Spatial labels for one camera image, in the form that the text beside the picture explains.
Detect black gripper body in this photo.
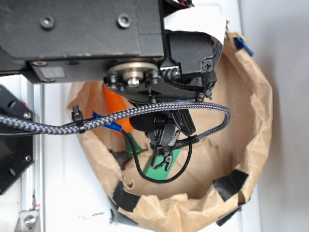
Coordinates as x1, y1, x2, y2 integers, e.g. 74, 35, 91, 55
103, 58, 218, 136

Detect green rectangular block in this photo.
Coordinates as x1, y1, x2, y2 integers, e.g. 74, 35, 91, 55
143, 148, 182, 180

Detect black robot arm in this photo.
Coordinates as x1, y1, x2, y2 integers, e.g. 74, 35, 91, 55
0, 0, 217, 106

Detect orange toy carrot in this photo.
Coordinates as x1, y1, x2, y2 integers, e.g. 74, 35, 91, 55
103, 85, 134, 132

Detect blue masking tape piece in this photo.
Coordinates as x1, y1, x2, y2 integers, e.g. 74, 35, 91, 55
234, 38, 254, 57

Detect brown paper bag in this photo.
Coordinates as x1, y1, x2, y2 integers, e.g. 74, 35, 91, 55
78, 32, 273, 232

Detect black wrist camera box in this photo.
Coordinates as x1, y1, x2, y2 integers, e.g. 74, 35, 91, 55
160, 31, 214, 78

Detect thin black cable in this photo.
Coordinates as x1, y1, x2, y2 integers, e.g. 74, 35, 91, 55
122, 129, 193, 184

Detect grey braided cable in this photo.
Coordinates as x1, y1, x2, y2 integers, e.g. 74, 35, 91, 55
0, 101, 232, 143

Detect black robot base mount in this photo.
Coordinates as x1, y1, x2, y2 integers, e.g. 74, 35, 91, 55
0, 85, 33, 194

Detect aluminium extrusion rail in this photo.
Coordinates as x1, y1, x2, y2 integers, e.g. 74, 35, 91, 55
15, 76, 45, 232

